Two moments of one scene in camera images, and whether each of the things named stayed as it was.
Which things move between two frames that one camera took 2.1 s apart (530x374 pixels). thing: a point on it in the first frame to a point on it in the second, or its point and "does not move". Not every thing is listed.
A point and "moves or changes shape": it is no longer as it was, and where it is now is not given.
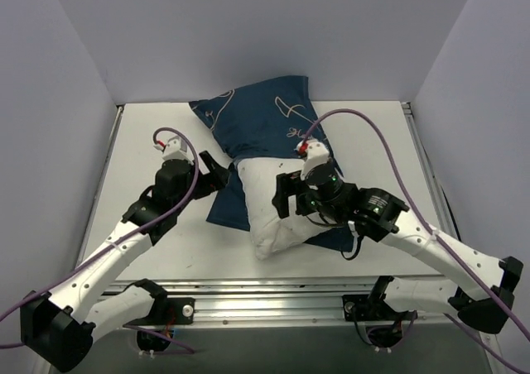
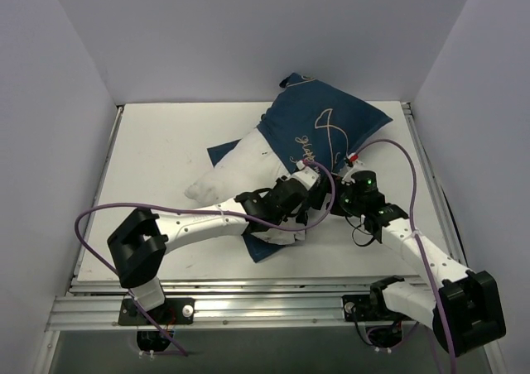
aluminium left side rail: (99, 184) does not move
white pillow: (270, 232) moves or changes shape
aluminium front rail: (270, 302) does not move
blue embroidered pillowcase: (267, 120) to (307, 120)
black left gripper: (211, 177) to (299, 196)
